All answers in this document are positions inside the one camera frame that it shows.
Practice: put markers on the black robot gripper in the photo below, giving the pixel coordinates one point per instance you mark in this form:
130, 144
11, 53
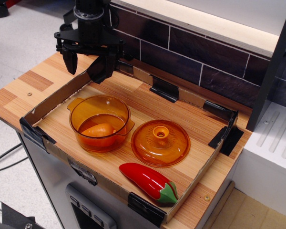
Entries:
91, 38

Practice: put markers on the orange toy carrot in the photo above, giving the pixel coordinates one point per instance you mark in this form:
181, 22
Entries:
100, 135

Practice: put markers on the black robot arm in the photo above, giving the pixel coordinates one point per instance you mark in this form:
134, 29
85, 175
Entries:
91, 7

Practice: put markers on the amber transparent plastic pot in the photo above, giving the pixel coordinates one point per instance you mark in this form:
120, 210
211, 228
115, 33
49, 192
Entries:
90, 111

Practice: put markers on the amber transparent pot lid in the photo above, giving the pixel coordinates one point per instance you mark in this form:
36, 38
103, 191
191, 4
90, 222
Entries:
160, 143

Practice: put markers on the black caster wheel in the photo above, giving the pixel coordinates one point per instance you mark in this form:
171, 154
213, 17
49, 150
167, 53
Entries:
4, 12

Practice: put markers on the red toy chili pepper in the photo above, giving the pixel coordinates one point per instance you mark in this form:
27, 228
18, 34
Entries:
157, 186

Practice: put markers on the grey oven control panel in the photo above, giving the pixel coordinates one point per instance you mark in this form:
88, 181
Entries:
87, 214

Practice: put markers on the white toy sink unit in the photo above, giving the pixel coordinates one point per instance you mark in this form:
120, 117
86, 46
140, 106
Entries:
261, 169

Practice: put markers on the black metal frame corner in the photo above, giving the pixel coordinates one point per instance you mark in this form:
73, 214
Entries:
12, 219

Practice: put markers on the dark grey vertical post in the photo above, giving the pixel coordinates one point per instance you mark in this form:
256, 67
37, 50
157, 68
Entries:
269, 85

